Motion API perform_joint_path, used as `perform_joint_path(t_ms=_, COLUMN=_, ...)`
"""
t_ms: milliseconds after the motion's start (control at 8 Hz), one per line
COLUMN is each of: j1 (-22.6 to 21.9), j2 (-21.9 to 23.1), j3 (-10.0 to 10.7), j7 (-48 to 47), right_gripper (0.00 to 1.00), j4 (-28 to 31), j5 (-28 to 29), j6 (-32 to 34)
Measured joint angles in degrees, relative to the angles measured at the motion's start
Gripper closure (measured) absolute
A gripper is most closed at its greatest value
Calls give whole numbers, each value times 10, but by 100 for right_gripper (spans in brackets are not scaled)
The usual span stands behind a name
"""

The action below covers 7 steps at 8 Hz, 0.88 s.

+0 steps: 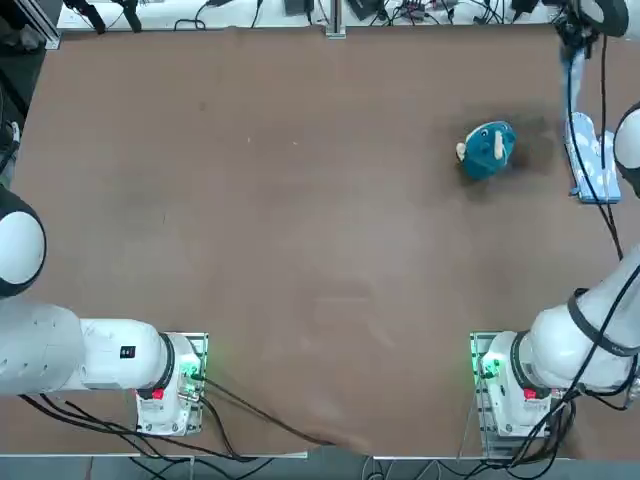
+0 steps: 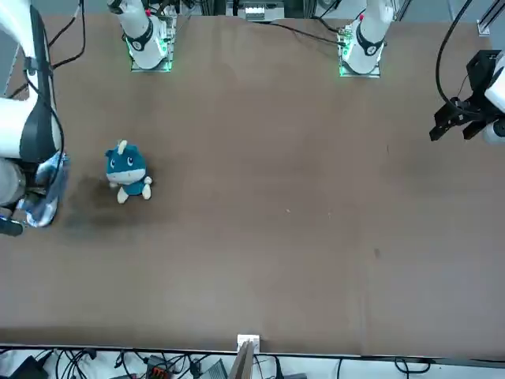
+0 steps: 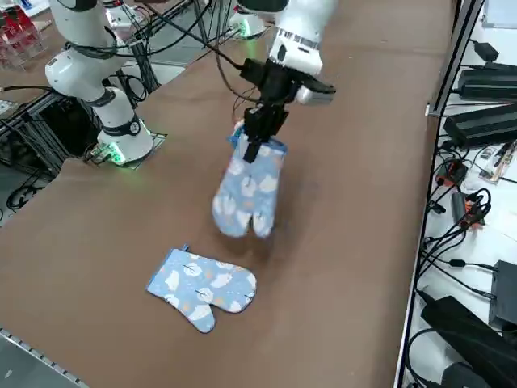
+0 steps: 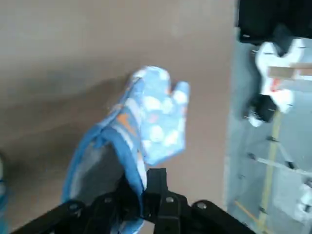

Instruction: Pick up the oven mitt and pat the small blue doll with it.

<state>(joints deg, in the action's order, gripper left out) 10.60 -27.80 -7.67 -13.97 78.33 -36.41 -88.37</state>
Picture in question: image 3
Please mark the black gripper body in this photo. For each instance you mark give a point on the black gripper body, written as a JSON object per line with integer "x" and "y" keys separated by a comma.
{"x": 278, "y": 85}

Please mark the blue patterned oven mitt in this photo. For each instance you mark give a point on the blue patterned oven mitt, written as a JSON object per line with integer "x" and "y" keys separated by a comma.
{"x": 202, "y": 287}
{"x": 250, "y": 190}

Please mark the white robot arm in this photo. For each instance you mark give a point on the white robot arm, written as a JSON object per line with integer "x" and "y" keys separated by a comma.
{"x": 299, "y": 36}

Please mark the orange black usb hub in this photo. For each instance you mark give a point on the orange black usb hub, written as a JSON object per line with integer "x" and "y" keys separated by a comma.
{"x": 452, "y": 174}

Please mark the slim black power adapter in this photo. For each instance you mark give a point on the slim black power adapter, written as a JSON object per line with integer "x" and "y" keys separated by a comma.
{"x": 458, "y": 206}

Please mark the ribbed power adapter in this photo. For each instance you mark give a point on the ribbed power adapter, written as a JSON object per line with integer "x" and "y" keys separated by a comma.
{"x": 480, "y": 125}

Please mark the flat black power adapter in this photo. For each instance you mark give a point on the flat black power adapter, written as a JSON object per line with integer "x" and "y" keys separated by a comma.
{"x": 488, "y": 85}

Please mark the small black power adapter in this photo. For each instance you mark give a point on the small black power adapter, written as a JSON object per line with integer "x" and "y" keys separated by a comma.
{"x": 486, "y": 50}

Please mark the printed paper packets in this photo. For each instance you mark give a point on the printed paper packets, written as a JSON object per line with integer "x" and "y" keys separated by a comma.
{"x": 498, "y": 161}

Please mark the clear acrylic shelf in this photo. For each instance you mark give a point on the clear acrylic shelf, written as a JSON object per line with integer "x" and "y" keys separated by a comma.
{"x": 20, "y": 44}

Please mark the black box device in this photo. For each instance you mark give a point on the black box device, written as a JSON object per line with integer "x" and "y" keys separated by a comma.
{"x": 505, "y": 295}

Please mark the large black power adapter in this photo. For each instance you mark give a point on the large black power adapter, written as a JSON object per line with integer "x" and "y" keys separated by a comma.
{"x": 464, "y": 339}

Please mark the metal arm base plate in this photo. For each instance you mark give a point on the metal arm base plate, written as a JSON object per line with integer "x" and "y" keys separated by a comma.
{"x": 159, "y": 137}

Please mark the aluminium camera post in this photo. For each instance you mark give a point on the aluminium camera post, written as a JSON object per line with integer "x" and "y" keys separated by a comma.
{"x": 455, "y": 60}

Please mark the black metal frame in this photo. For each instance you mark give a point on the black metal frame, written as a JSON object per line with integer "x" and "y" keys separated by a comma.
{"x": 24, "y": 121}

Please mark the aluminium table edge rail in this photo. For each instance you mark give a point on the aluminium table edge rail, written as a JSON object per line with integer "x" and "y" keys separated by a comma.
{"x": 24, "y": 343}

